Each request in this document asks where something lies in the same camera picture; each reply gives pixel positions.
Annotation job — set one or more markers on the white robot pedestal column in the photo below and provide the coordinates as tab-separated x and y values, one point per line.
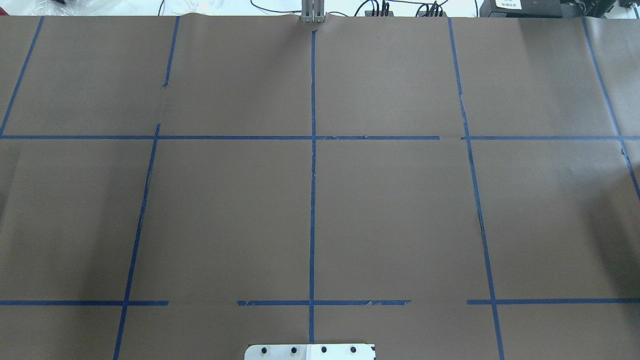
329	351

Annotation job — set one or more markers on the aluminium frame post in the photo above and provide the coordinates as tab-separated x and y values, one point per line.
313	11

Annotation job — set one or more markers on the black computer box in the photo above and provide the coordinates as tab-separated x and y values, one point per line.
550	9

